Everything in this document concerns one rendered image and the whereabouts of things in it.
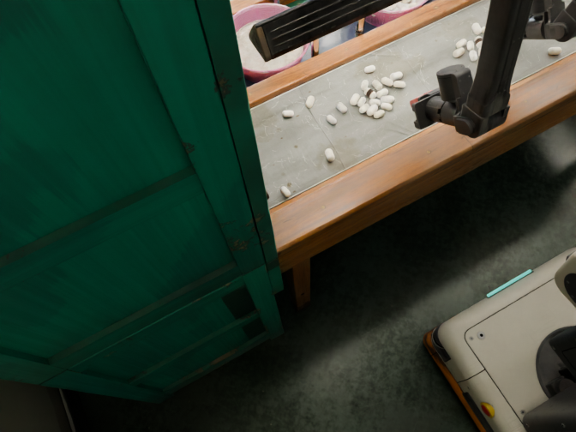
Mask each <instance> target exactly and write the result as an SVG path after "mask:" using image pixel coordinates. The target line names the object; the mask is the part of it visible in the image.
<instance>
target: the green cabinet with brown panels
mask: <svg viewBox="0 0 576 432"><path fill-rule="evenodd" d="M277 258H278V253H277V250H276V244H275V239H274V234H273V225H272V220H271V216H270V212H269V208H268V202H267V193H266V188H265V184H264V179H263V174H262V169H261V161H260V156H259V152H258V147H257V142H256V138H255V130H254V125H253V121H252V116H251V112H250V108H249V98H248V94H247V88H246V84H245V79H244V74H243V66H242V60H241V56H240V51H239V47H238V42H237V34H236V28H235V24H234V20H233V14H232V10H231V1H230V0H0V379H3V380H8V381H18V382H24V383H30V384H35V385H39V384H40V383H42V382H44V381H47V380H49V379H50V378H52V377H53V376H55V375H58V374H60V373H62V372H64V371H65V370H66V369H68V368H70V367H72V366H74V365H76V364H78V363H79V362H81V361H83V360H85V359H87V358H89V357H90V356H92V355H94V354H96V353H98V352H100V351H102V350H104V349H105V348H107V347H109V346H111V345H114V344H116V342H118V341H120V340H122V339H125V338H127V337H128V336H130V335H131V334H133V333H136V332H138V331H140V330H142V328H144V327H147V326H149V325H151V324H153V323H154V322H156V321H158V320H160V319H162V318H164V317H166V316H168V315H169V314H171V313H173V312H175V311H177V310H179V309H180V308H182V307H184V306H186V305H188V304H190V303H192V302H194V301H195V300H197V299H199V298H201V297H204V296H206V294H208V293H210V292H212V291H215V290H217V289H218V288H220V287H221V286H223V285H226V284H228V283H230V282H232V280H234V279H237V278H239V277H241V276H243V275H244V274H246V273H248V272H250V271H251V270H253V269H255V268H257V267H259V266H261V265H263V264H264V263H265V262H266V264H268V263H269V262H271V261H273V260H275V259H277Z"/></svg>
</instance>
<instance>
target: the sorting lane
mask: <svg viewBox="0 0 576 432"><path fill-rule="evenodd" d="M489 5H490V0H481V1H479V2H476V3H474V4H472V5H470V6H468V7H466V8H464V9H461V10H459V11H457V12H455V13H453V14H451V15H448V16H446V17H444V18H442V19H440V20H438V21H436V22H434V23H431V24H429V25H428V26H426V27H423V28H421V29H419V30H416V31H415V32H413V33H410V34H408V35H406V36H404V37H402V38H400V39H397V40H395V41H394V42H392V43H390V44H387V45H384V46H382V47H381V48H379V49H377V50H375V51H372V52H370V53H368V54H366V55H364V56H362V57H360V58H357V59H355V60H353V61H351V62H349V63H347V64H345V65H342V66H340V67H338V68H336V69H334V70H332V71H330V72H327V73H326V74H324V75H321V76H319V77H317V78H315V79H314V80H311V81H308V82H306V83H304V84H302V85H301V86H299V87H295V88H293V89H292V90H290V91H288V92H286V93H282V94H280V95H279V96H277V97H275V98H273V99H270V100H268V101H266V102H264V103H262V104H260V105H258V106H256V107H254V108H251V109H250V112H251V116H252V121H253V125H254V130H255V138H256V142H257V147H258V152H259V156H260V161H261V169H262V174H263V179H264V184H265V188H266V191H267V193H268V194H269V199H268V200H267V202H268V208H269V210H270V209H272V208H274V207H276V206H278V205H280V204H282V203H284V202H286V201H288V200H290V199H291V198H293V197H295V196H297V195H300V194H302V193H303V192H305V191H307V190H309V189H312V188H314V187H315V186H317V185H319V184H320V183H323V182H325V181H326V180H328V179H330V178H332V177H335V176H337V175H338V174H340V173H342V172H344V171H347V170H349V169H350V168H352V167H353V166H355V165H358V164H360V163H362V162H364V161H365V160H367V159H370V158H372V157H374V156H376V155H377V154H379V153H381V152H383V151H385V150H387V149H388V148H390V147H393V146H395V145H397V144H399V143H400V142H402V141H405V140H407V139H409V138H411V137H412V136H414V135H416V134H418V133H420V132H422V131H424V130H426V129H428V128H430V127H432V126H434V125H436V124H438V123H434V124H432V125H430V126H428V127H427V128H425V129H417V128H415V124H414V121H415V120H416V115H415V112H414V111H412V108H411V105H410V101H411V100H413V99H414V98H416V97H418V96H420V95H422V94H424V93H426V92H428V91H430V90H434V89H436V88H438V87H439V85H438V80H437V76H436V72H437V71H439V70H440V69H443V68H446V67H448V66H451V65H455V64H464V66H465V67H467V68H469V69H470V70H471V75H472V79H473V80H474V78H475V74H476V71H477V63H478V59H479V56H478V49H479V48H477V47H476V44H475V41H474V40H475V38H476V37H477V36H480V37H482V38H483V33H480V34H478V35H476V34H474V32H473V30H472V28H471V27H472V25H473V24H474V23H478V24H479V26H480V28H482V27H485V25H486V20H487V16H488V12H489ZM462 39H466V41H467V42H468V41H473V43H474V51H476V53H477V60H476V61H475V62H472V60H471V59H470V56H469V53H470V52H469V51H468V50H467V43H466V45H464V46H463V47H462V48H464V49H465V52H464V54H462V55H461V56H459V57H454V56H453V52H454V51H455V50H457V49H458V48H457V47H456V44H457V42H459V41H460V40H462ZM551 47H560V48H561V53H560V54H559V55H550V54H548V49H549V48H551ZM575 52H576V37H574V38H572V39H570V40H568V41H567V42H558V41H556V40H555V39H523V40H522V44H521V46H520V50H519V55H518V59H517V62H516V65H515V68H514V72H513V77H512V81H511V86H512V85H513V84H515V83H517V82H519V81H522V80H524V79H525V78H527V77H529V76H531V75H534V74H535V73H536V72H538V71H540V70H542V69H545V68H547V67H548V66H550V65H552V64H554V63H557V62H559V61H560V60H562V59H564V58H566V57H568V56H570V55H572V54H574V53H575ZM370 65H374V66H375V71H373V72H370V73H368V74H367V73H365V72H364V69H365V68H366V67H368V66H370ZM396 72H401V73H402V74H403V76H402V78H401V79H398V80H395V81H403V82H404V83H405V87H404V88H399V87H395V86H394V85H393V84H392V86H390V87H389V86H387V85H385V84H382V82H381V79H382V78H383V77H386V78H389V79H390V74H392V73H396ZM363 80H367V81H368V82H369V84H368V88H371V89H372V90H373V91H375V93H377V92H378V91H380V90H376V89H375V88H374V87H373V85H372V81H373V80H378V82H380V84H382V89H383V88H386V89H387V90H388V95H387V96H394V102H393V103H392V104H390V105H392V107H393V108H392V110H390V111H387V110H384V109H382V108H381V105H379V106H378V110H377V111H379V110H384V112H385V115H384V116H383V117H379V118H374V114H373V115H372V116H369V115H368V114H367V111H366V112H364V113H361V112H360V111H359V109H360V106H358V105H357V104H356V105H351V104H350V100H351V98H352V96H353V94H355V93H358V94H359V95H360V98H362V97H364V98H366V102H365V103H364V104H368V105H369V107H370V106H371V104H370V103H369V101H370V100H371V99H370V98H369V97H367V96H366V95H365V94H364V90H362V89H361V85H362V81H363ZM395 81H393V83H394V82H395ZM308 96H313V97H314V98H315V102H314V104H313V106H312V107H311V108H308V107H306V105H305V103H306V101H307V98H308ZM338 102H341V103H343V104H344V105H345V106H346V107H347V112H346V113H342V112H341V111H340V110H338V109H337V107H336V104H337V103H338ZM283 111H293V112H294V115H293V117H283V115H282V112H283ZM328 115H331V116H333V117H334V118H335V119H336V120H337V122H336V124H334V125H332V124H330V122H328V120H327V116H328ZM328 148H330V149H332V150H333V155H334V157H335V158H334V161H332V162H330V161H328V160H327V156H326V154H325V151H326V150H327V149H328ZM283 186H285V187H286V188H287V189H288V190H289V191H290V192H291V195H290V196H289V197H285V196H284V195H283V194H282V193H281V192H280V189H281V187H283Z"/></svg>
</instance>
